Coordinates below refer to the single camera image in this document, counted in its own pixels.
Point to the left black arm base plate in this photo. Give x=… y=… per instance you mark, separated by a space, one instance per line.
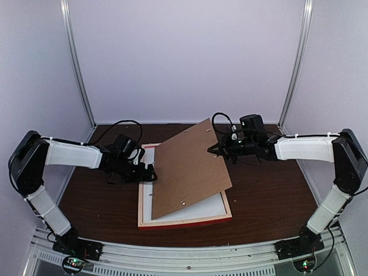
x=82 y=249

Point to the left aluminium corner post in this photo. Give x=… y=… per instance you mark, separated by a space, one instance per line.
x=65 y=10

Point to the wooden picture frame red edge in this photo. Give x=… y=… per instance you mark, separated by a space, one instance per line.
x=227 y=212

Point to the aluminium front rail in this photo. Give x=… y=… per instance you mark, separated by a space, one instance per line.
x=121 y=259

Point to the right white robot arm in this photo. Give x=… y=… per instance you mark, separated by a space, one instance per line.
x=340 y=153

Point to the right aluminium corner post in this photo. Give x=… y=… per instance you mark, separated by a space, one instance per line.
x=296 y=69

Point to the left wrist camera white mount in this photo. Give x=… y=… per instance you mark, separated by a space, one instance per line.
x=138 y=155

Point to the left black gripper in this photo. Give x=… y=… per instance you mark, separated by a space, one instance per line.
x=140 y=176

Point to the brown backing board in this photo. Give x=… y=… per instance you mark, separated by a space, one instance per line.
x=187 y=172

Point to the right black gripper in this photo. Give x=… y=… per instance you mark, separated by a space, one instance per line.
x=223 y=148

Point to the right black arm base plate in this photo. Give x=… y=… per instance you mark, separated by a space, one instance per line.
x=297 y=247

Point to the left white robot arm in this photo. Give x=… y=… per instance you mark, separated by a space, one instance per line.
x=39 y=158

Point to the aluminium corner post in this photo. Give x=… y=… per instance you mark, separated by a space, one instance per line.
x=296 y=69
x=65 y=10

